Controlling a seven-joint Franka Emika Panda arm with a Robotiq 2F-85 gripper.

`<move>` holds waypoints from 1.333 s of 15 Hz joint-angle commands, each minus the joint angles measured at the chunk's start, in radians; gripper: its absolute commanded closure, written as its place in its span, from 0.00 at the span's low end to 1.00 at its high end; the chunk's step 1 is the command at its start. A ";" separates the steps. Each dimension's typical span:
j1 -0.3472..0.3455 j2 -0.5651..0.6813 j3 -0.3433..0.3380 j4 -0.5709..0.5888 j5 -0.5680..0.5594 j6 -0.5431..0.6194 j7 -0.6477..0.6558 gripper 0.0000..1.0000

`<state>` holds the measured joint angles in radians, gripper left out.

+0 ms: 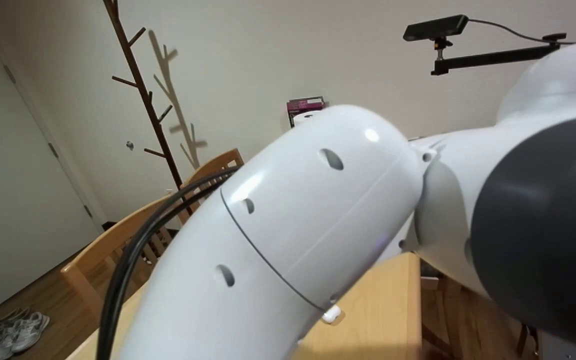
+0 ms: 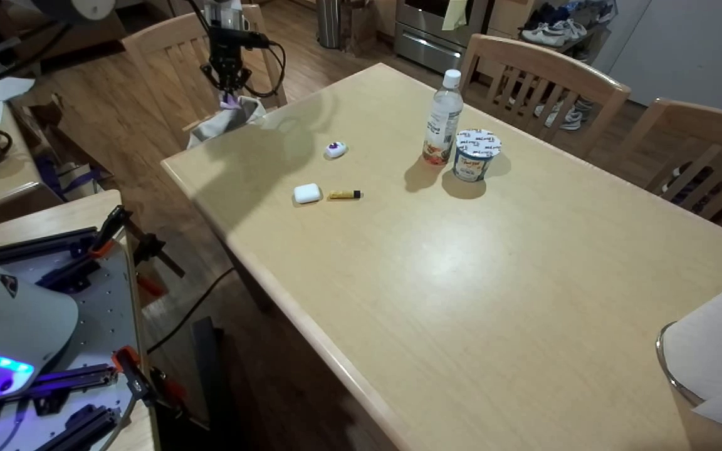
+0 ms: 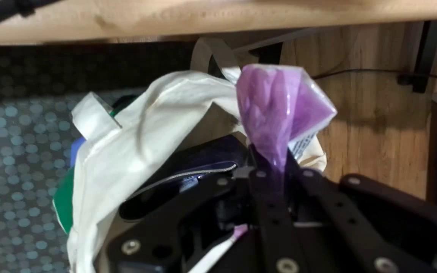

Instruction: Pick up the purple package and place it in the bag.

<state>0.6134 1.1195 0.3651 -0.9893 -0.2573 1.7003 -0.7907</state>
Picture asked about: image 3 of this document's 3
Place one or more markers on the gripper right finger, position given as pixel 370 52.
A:
pixel 389 220

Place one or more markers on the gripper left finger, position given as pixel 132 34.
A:
pixel 268 212

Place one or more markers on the purple plastic package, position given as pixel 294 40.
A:
pixel 275 110

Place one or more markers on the white cloth tote bag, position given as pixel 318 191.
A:
pixel 127 151

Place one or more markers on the black zippered pouch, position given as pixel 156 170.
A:
pixel 199 163

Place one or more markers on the blue item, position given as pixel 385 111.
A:
pixel 76 149

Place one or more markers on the green flat item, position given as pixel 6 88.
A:
pixel 65 201

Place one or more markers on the black metal bracket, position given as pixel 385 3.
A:
pixel 425 57

